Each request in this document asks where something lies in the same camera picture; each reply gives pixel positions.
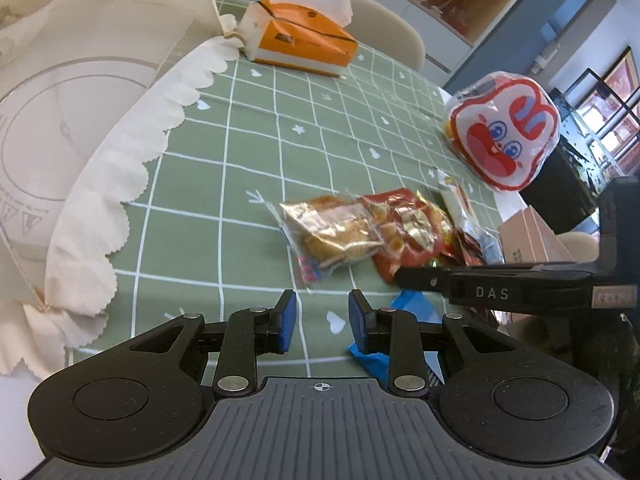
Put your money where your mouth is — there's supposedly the dark red snack packet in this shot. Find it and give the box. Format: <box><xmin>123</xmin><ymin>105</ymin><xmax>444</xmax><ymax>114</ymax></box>
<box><xmin>445</xmin><ymin>227</ymin><xmax>485</xmax><ymax>267</ymax></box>

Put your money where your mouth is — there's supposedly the clear bread packet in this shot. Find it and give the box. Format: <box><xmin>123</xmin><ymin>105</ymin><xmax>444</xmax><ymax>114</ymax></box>
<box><xmin>277</xmin><ymin>191</ymin><xmax>389</xmax><ymax>291</ymax></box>

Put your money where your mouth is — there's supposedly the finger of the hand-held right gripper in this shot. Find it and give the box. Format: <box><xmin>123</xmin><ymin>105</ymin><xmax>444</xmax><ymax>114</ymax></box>
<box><xmin>394</xmin><ymin>261</ymin><xmax>597</xmax><ymax>317</ymax></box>

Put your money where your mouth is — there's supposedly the black fish tank cabinet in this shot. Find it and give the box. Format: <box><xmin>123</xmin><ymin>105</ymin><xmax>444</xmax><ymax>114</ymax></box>
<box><xmin>520</xmin><ymin>67</ymin><xmax>640</xmax><ymax>234</ymax></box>

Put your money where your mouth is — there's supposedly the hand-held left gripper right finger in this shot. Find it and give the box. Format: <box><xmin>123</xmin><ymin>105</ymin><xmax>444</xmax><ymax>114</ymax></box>
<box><xmin>348</xmin><ymin>289</ymin><xmax>507</xmax><ymax>396</ymax></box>

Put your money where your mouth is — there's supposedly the orange tissue box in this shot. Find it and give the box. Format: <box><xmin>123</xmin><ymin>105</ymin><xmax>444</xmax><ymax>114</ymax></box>
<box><xmin>235</xmin><ymin>0</ymin><xmax>359</xmax><ymax>79</ymax></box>

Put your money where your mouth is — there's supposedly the grey doorway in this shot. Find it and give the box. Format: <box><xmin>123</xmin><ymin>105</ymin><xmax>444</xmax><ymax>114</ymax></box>
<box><xmin>441</xmin><ymin>0</ymin><xmax>600</xmax><ymax>95</ymax></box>

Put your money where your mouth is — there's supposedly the green checked tablecloth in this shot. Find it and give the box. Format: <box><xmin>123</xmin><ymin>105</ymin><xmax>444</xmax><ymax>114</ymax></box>
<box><xmin>47</xmin><ymin>0</ymin><xmax>526</xmax><ymax>377</ymax></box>

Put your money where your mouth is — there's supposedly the red white cartoon snack bag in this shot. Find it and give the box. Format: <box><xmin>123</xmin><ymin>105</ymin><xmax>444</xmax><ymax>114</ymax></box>
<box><xmin>442</xmin><ymin>71</ymin><xmax>560</xmax><ymax>194</ymax></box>

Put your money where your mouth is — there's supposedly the pink cardboard box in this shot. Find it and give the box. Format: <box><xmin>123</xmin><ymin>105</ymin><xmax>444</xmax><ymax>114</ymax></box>
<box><xmin>499</xmin><ymin>205</ymin><xmax>576</xmax><ymax>267</ymax></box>

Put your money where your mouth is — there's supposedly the beige dining chair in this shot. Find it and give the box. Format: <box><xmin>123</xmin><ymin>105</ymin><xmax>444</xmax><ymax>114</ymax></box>
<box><xmin>340</xmin><ymin>0</ymin><xmax>427</xmax><ymax>69</ymax></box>

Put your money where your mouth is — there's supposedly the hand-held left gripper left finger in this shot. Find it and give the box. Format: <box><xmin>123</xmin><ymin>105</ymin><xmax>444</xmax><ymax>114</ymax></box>
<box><xmin>131</xmin><ymin>289</ymin><xmax>297</xmax><ymax>397</ymax></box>

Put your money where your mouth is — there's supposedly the blue snack packet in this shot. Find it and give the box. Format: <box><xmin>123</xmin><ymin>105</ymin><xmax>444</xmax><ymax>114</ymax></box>
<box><xmin>347</xmin><ymin>291</ymin><xmax>446</xmax><ymax>384</ymax></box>

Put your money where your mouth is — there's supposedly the white striped snack stick packet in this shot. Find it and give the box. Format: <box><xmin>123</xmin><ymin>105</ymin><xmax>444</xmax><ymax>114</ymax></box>
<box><xmin>435</xmin><ymin>169</ymin><xmax>484</xmax><ymax>241</ymax></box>

